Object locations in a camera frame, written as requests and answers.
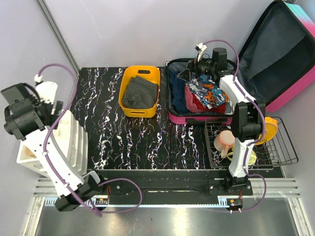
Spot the black marble pattern mat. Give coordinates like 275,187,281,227
71,67,210,170

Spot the white compartment organizer box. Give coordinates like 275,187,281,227
16,111,88,177

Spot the colourful patterned cloth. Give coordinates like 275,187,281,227
186,74,230,109

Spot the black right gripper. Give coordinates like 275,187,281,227
176,54,215,83

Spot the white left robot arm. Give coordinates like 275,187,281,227
1,82,106,211

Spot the aluminium slotted rail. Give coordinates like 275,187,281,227
33,178,301,208

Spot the grey polka dot cloth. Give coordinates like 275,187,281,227
122,76,159,110

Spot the pink plastic cup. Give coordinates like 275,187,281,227
214,130,235,158

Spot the red garment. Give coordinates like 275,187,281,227
190,94,228,114

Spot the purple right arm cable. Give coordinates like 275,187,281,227
201,39,268,214

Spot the orange plastic basket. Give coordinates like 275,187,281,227
119,65,160,118

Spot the yellow-green plastic cup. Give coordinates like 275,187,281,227
226,150,257,166

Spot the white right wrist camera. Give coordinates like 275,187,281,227
195,43,207,61

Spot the black wire dish rack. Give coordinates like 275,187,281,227
204,117,299,170

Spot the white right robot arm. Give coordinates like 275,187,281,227
179,43,265,195

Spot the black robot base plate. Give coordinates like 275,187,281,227
79,170,253,197

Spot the navy blue garment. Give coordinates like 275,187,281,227
169,72,189,114

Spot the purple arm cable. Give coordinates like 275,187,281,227
36,63,143,217
201,39,268,214

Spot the pink ribbed garment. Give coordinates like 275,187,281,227
185,85,203,113

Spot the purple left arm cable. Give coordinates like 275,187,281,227
36,63,143,217

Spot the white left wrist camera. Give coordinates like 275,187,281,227
34,75,58,104

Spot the teal and pink kids suitcase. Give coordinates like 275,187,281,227
165,0,315,125

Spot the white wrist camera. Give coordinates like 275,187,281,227
195,43,207,61
34,75,58,104

